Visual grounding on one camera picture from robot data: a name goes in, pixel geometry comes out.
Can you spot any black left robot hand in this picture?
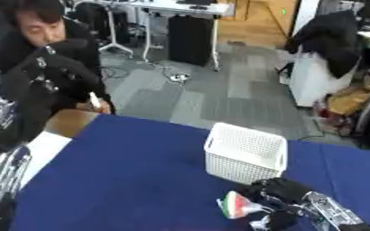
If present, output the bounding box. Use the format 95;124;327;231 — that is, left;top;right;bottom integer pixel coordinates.
0;38;109;153

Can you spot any person's hand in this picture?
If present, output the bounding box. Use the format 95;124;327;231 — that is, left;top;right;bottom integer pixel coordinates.
76;99;115;115

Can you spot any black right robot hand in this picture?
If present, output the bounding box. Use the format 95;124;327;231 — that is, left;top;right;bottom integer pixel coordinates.
234;176;318;231

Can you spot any small white stick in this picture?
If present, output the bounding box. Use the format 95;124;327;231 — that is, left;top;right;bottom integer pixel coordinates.
87;91;103;110

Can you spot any watermelon slice toy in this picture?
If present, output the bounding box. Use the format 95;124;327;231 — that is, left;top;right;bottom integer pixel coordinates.
215;190;264;220

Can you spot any white plastic basket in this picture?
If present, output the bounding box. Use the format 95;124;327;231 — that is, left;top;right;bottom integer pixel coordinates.
202;122;290;185

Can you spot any white flat board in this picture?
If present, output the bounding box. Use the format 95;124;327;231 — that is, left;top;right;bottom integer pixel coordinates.
17;130;75;189

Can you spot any person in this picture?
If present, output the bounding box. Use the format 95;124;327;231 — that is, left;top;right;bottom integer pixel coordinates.
0;0;117;116

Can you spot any white power strip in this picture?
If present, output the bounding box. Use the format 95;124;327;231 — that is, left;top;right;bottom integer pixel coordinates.
167;72;193;84

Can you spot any black computer tower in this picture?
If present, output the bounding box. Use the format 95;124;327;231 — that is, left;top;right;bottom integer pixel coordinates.
166;14;217;68

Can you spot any white desk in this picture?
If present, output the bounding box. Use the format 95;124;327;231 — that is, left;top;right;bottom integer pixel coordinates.
71;0;236;72

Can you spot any black jacket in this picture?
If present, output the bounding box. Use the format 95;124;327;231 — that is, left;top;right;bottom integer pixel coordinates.
282;9;365;79

